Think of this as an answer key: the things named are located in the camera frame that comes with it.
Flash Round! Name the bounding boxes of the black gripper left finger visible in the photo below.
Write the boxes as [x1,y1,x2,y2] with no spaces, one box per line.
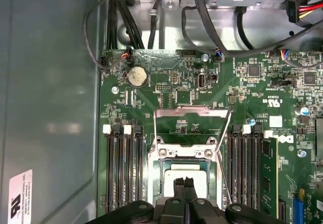
[88,178,187,224]

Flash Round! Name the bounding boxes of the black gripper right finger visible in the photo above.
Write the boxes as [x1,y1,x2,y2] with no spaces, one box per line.
[186,177,281,224]

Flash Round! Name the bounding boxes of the silver topped CPU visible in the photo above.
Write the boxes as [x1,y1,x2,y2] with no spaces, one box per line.
[160,159,211,202]

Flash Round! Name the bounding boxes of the metal wire locking lever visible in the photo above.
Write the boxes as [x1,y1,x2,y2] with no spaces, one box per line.
[214,109,233,155]
[216,154,233,206]

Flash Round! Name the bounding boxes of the CPU socket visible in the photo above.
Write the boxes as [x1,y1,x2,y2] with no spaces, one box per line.
[147,143,224,209]

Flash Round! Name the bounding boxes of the black RAM slot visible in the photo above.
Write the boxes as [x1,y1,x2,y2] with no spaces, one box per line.
[133,125,145,209]
[238,124,251,209]
[113,125,125,211]
[123,125,134,209]
[248,125,262,209]
[227,125,240,209]
[102,124,116,212]

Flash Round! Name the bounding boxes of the blue expansion slot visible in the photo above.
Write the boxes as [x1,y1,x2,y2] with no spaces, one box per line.
[292,190,305,224]

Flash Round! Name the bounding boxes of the green RAM stick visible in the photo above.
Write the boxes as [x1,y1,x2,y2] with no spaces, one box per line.
[259,137,280,218]

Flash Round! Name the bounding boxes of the silver coin battery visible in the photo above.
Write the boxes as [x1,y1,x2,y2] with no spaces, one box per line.
[126,66,148,87]

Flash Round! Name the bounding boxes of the green motherboard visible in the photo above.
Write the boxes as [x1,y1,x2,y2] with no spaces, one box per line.
[98,48,323,224]

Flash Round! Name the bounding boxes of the white certification sticker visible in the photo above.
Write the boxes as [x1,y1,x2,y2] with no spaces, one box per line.
[9,168,33,224]

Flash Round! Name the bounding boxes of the grey open PC case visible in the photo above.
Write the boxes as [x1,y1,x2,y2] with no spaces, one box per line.
[0,0,323,224]

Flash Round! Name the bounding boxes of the black power connector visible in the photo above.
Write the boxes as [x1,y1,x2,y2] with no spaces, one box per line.
[287,0,300,24]

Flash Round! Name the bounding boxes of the thick black cable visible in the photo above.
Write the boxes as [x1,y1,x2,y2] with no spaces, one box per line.
[236,7,257,50]
[116,0,146,50]
[105,0,122,50]
[147,0,177,49]
[190,0,323,55]

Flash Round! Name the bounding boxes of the thin black cable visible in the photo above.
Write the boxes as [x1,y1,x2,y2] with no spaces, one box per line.
[181,5,224,58]

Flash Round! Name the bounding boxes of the thin grey wire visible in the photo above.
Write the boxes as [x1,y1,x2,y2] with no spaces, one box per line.
[83,0,127,71]

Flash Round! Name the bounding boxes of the red yellow power wires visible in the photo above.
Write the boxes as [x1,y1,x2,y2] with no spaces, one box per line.
[297,3,323,20]

